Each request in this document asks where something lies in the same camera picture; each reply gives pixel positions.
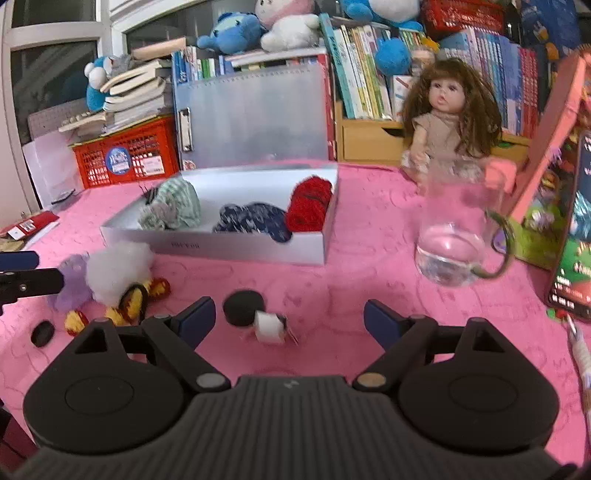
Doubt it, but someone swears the small black oval disc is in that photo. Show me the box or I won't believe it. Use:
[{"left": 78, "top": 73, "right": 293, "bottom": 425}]
[{"left": 30, "top": 320, "right": 55, "bottom": 348}]

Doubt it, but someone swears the purple monster plush toy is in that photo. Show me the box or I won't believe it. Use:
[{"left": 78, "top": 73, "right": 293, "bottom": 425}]
[{"left": 48, "top": 254, "right": 92, "bottom": 313}]

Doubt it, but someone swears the white fluffy plush toy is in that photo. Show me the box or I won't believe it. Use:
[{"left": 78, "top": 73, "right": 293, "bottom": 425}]
[{"left": 86, "top": 241, "right": 154, "bottom": 306}]

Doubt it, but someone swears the yellow red knitted band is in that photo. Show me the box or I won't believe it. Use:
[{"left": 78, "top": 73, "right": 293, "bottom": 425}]
[{"left": 64, "top": 278, "right": 171, "bottom": 336}]

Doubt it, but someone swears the black round puck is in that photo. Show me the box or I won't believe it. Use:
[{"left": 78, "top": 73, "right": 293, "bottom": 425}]
[{"left": 222, "top": 290, "right": 266, "bottom": 328}]

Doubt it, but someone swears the small white black item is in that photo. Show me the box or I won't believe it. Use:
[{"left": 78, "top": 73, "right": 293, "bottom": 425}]
[{"left": 253, "top": 311, "right": 298, "bottom": 345}]

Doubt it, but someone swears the red small box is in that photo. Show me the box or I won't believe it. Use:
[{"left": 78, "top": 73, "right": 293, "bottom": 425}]
[{"left": 1, "top": 211, "right": 59, "bottom": 241}]

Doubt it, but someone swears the pen with beads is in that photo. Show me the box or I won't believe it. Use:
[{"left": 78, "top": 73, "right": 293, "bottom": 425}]
[{"left": 565, "top": 314, "right": 591, "bottom": 417}]

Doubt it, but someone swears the smartphone with lit screen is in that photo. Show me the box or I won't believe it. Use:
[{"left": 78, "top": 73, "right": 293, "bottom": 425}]
[{"left": 546, "top": 130, "right": 591, "bottom": 321}]

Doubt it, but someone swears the black binder clip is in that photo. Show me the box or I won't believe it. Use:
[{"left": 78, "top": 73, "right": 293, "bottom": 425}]
[{"left": 139, "top": 184, "right": 159, "bottom": 205}]

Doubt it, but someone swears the clear glass mug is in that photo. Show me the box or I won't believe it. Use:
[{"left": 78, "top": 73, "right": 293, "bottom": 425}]
[{"left": 415, "top": 156, "right": 515, "bottom": 287}]

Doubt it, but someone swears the green checked scrunchie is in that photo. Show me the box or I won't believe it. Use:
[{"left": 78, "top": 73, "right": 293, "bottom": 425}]
[{"left": 137, "top": 177, "right": 201, "bottom": 230}]

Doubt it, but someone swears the red plastic crate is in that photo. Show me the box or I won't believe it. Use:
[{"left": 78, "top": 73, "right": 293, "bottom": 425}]
[{"left": 70, "top": 115, "right": 179, "bottom": 189}]

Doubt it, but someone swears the pink tablecloth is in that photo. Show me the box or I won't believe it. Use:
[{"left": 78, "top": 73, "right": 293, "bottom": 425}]
[{"left": 18, "top": 166, "right": 590, "bottom": 479}]

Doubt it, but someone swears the pink stand board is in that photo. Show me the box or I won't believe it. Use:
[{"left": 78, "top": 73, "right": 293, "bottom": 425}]
[{"left": 489, "top": 44, "right": 590, "bottom": 223}]

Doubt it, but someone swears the stack of books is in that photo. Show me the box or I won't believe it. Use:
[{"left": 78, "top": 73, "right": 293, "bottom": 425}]
[{"left": 58, "top": 37, "right": 188, "bottom": 133}]

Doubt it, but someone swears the blue white doraemon plush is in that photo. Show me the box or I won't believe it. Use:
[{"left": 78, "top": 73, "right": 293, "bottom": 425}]
[{"left": 84, "top": 56, "right": 114, "bottom": 112}]

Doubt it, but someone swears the white cardboard tray box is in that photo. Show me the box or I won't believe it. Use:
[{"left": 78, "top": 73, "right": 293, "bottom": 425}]
[{"left": 100, "top": 161, "right": 339, "bottom": 265}]

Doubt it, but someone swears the navy patterned scrunchie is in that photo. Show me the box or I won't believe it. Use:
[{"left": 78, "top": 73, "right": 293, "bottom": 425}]
[{"left": 212, "top": 202, "right": 293, "bottom": 243}]

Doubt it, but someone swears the red knitted scrunchie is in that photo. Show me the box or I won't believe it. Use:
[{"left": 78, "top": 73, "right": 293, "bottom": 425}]
[{"left": 286, "top": 176, "right": 332, "bottom": 233}]

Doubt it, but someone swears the brown haired doll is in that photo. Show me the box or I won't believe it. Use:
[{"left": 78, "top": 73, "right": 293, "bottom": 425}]
[{"left": 401, "top": 58, "right": 502, "bottom": 187}]

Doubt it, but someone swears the wooden drawer book organizer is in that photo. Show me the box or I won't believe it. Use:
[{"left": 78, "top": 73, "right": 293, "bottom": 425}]
[{"left": 334, "top": 100, "right": 531, "bottom": 167}]

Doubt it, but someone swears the translucent clipboard folder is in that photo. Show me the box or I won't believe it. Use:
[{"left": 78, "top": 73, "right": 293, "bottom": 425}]
[{"left": 173, "top": 63, "right": 335, "bottom": 170}]

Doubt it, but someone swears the blue bear plush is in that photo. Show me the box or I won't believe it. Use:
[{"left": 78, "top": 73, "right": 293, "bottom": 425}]
[{"left": 197, "top": 12, "right": 266, "bottom": 55}]

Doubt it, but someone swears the large blue white plush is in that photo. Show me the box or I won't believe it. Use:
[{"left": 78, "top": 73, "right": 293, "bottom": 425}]
[{"left": 342, "top": 0, "right": 423, "bottom": 77}]

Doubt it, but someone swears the row of upright books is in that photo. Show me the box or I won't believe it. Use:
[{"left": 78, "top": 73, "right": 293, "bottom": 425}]
[{"left": 172, "top": 1, "right": 538, "bottom": 152}]

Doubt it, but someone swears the white pink plush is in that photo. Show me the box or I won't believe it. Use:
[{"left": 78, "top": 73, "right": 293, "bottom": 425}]
[{"left": 254, "top": 0, "right": 321, "bottom": 52}]

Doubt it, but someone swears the red basket on books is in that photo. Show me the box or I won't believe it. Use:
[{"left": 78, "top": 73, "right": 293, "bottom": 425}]
[{"left": 421, "top": 0, "right": 504, "bottom": 40}]

